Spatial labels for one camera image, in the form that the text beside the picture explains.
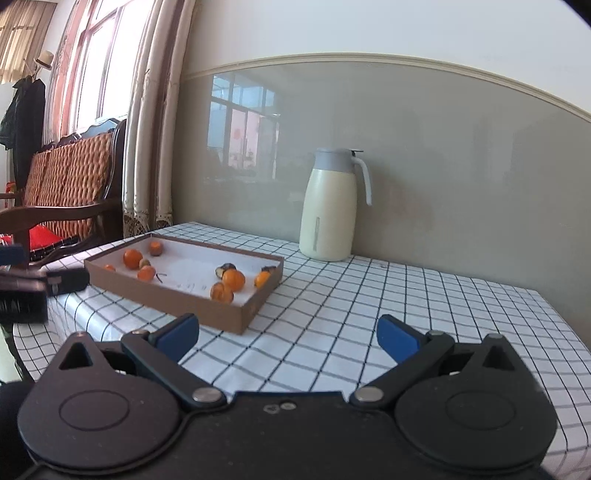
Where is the wooden bench with orange cushion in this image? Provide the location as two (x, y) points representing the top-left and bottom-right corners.
(0, 117), (127, 268)

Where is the dark hanging coat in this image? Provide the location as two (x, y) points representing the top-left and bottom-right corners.
(0, 78), (47, 185)

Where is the white checked tablecloth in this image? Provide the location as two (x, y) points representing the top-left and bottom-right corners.
(11, 222), (591, 467)

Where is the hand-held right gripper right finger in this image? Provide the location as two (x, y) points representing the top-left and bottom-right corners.
(349, 315), (528, 410)

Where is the beige curtain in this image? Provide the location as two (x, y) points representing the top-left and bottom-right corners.
(121, 0), (199, 238)

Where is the red cloth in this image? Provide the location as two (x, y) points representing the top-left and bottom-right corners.
(28, 224), (65, 250)

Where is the cream thermos jug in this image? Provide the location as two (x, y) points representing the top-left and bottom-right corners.
(298, 148), (373, 262)

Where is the window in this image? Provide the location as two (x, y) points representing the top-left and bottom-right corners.
(44, 0), (158, 144)

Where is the brown cardboard box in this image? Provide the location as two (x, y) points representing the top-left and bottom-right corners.
(84, 233), (284, 336)

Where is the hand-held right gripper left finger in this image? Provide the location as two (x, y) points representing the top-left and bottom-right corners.
(58, 313), (228, 414)

